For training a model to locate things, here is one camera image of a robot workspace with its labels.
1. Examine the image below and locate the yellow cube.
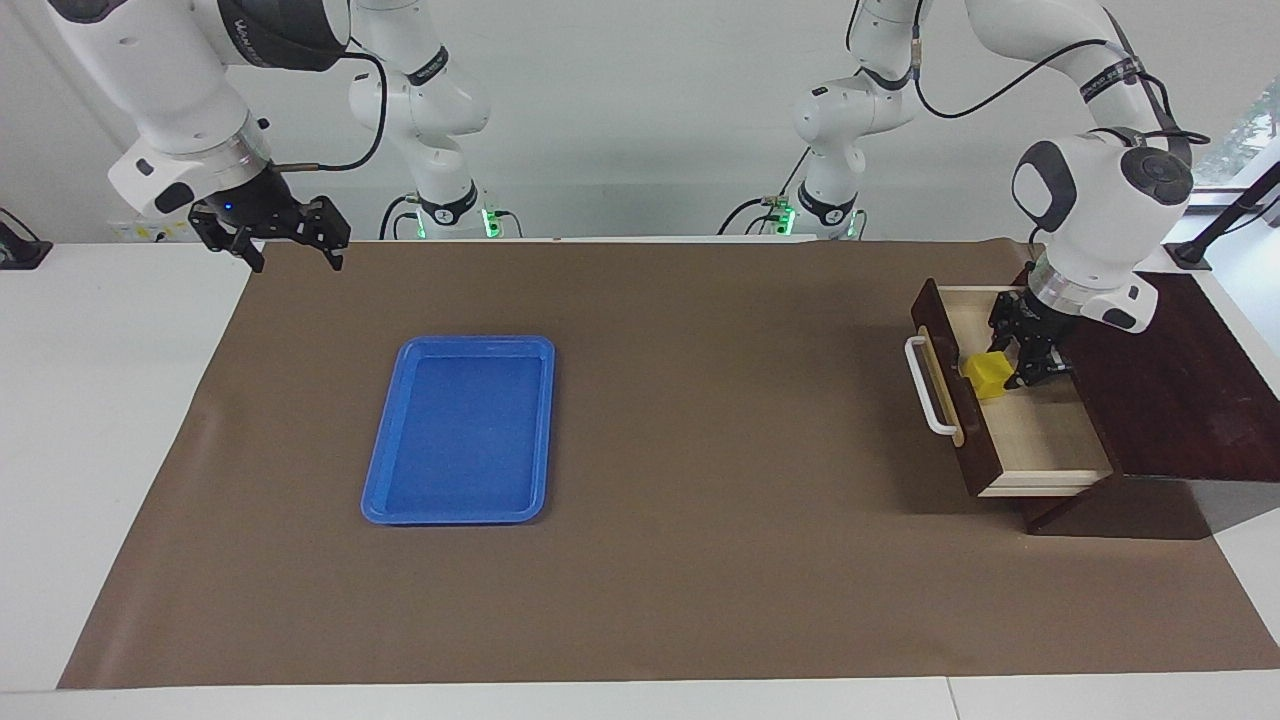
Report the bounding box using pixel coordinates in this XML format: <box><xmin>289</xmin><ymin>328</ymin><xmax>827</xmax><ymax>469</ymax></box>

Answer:
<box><xmin>962</xmin><ymin>350</ymin><xmax>1011</xmax><ymax>401</ymax></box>

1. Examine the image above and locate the blue plastic tray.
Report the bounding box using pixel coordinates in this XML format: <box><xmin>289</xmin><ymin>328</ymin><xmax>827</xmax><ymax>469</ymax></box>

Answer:
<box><xmin>360</xmin><ymin>335</ymin><xmax>556</xmax><ymax>526</ymax></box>

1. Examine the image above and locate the black table clamp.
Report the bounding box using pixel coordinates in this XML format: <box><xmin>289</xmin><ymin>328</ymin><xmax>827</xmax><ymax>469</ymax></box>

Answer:
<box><xmin>0</xmin><ymin>208</ymin><xmax>53</xmax><ymax>271</ymax></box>

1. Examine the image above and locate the black base cable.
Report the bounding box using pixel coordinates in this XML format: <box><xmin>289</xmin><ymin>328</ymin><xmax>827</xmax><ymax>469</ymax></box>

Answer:
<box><xmin>378</xmin><ymin>195</ymin><xmax>421</xmax><ymax>241</ymax></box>
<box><xmin>717</xmin><ymin>197</ymin><xmax>773</xmax><ymax>237</ymax></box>

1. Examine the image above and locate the window with greenery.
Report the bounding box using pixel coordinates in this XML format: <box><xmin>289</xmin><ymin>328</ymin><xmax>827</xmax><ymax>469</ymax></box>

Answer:
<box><xmin>1195</xmin><ymin>75</ymin><xmax>1280</xmax><ymax>191</ymax></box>

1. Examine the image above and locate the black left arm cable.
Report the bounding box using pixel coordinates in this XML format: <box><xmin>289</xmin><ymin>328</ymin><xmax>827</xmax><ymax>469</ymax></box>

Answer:
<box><xmin>913</xmin><ymin>10</ymin><xmax>1211</xmax><ymax>146</ymax></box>

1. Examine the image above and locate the dark wooden cabinet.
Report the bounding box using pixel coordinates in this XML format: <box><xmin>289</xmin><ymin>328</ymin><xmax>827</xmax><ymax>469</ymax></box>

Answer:
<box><xmin>1012</xmin><ymin>267</ymin><xmax>1280</xmax><ymax>541</ymax></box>

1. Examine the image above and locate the black clamp stand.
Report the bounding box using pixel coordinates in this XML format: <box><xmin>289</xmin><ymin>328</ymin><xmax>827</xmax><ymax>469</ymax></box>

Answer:
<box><xmin>1165</xmin><ymin>160</ymin><xmax>1280</xmax><ymax>273</ymax></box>

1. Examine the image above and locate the brown table mat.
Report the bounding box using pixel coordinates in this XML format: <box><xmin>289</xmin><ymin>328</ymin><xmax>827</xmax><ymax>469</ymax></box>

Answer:
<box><xmin>58</xmin><ymin>238</ymin><xmax>1280</xmax><ymax>689</ymax></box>

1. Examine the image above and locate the white wall socket box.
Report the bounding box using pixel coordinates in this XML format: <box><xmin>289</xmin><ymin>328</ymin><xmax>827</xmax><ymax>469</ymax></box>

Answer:
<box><xmin>108</xmin><ymin>212</ymin><xmax>206</xmax><ymax>243</ymax></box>

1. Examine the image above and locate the wooden drawer with white handle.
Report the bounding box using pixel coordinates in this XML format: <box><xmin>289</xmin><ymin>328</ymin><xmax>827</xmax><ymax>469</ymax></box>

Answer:
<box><xmin>905</xmin><ymin>278</ymin><xmax>1114</xmax><ymax>499</ymax></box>

